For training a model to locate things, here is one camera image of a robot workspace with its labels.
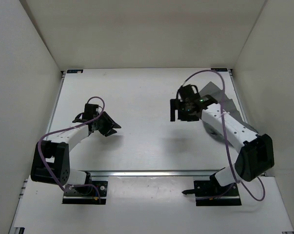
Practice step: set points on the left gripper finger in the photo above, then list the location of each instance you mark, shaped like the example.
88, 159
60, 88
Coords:
111, 132
110, 123

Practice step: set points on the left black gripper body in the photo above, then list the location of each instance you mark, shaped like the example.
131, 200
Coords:
104, 124

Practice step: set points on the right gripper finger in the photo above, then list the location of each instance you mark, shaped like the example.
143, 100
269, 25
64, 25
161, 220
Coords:
180, 115
172, 109

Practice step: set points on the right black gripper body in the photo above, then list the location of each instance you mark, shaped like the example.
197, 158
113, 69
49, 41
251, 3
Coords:
187, 116

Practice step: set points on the grey pleated skirt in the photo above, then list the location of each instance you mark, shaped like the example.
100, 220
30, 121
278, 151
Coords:
229, 106

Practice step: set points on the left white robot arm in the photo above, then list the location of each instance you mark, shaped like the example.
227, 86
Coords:
51, 162

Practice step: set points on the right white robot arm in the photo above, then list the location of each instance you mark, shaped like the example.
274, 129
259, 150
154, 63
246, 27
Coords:
255, 152

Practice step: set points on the right blue corner sticker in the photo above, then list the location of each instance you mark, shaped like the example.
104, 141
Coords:
220, 69

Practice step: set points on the blue corner sticker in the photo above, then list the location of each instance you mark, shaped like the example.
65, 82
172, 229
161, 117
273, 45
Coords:
220, 69
74, 71

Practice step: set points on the left blue corner sticker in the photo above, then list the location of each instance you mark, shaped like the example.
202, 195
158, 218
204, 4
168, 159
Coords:
74, 71

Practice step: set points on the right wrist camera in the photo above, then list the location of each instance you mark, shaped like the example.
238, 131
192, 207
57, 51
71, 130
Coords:
188, 92

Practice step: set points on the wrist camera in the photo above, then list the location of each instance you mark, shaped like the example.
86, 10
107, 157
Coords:
90, 112
188, 92

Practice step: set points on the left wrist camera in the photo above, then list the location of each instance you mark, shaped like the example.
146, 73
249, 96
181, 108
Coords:
90, 112

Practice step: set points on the aluminium front rail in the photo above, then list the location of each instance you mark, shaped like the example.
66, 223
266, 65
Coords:
155, 173

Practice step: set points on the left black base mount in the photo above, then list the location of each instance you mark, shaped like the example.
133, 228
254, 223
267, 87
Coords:
86, 196

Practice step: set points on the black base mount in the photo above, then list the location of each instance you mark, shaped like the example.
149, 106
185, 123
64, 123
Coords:
208, 194
86, 196

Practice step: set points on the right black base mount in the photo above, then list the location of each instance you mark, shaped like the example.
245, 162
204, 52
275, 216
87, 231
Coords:
208, 194

